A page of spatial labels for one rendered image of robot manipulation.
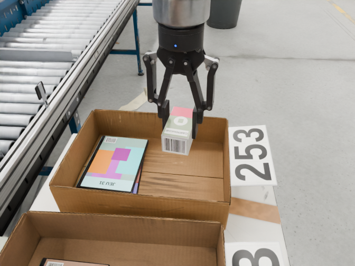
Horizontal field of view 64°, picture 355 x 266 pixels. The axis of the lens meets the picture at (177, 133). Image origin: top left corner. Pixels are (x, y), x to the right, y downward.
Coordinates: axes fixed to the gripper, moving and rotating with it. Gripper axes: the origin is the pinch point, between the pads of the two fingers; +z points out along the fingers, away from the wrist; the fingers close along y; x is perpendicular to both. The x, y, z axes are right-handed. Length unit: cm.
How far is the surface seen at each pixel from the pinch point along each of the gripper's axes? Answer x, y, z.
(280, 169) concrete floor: -86, -44, 96
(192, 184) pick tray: -0.1, -3.0, 19.7
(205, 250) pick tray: 15.9, -9.1, 19.9
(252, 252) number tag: 19.6, -16.9, 9.7
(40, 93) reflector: -23, 53, 15
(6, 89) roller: -31, 76, 22
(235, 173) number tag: 2.2, -12.8, 10.4
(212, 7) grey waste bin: -319, 34, 71
